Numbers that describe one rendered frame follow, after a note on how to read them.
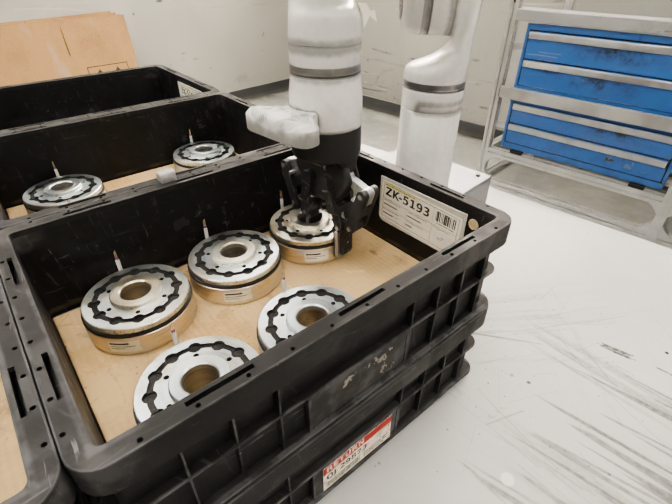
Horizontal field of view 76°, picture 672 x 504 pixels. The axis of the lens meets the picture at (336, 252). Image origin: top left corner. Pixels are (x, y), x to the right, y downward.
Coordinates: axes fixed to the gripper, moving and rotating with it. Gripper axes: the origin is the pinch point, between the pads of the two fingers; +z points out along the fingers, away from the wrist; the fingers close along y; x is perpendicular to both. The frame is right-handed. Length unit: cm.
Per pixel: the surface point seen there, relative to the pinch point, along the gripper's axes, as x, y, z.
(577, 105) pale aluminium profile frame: -176, 23, 26
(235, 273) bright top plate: 12.9, 1.0, -0.8
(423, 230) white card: -6.1, -9.7, -2.2
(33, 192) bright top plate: 21.6, 37.5, -0.8
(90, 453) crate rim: 31.7, -14.2, -7.7
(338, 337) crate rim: 16.3, -17.2, -6.7
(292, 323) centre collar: 14.2, -9.5, -1.4
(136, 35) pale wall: -120, 314, 21
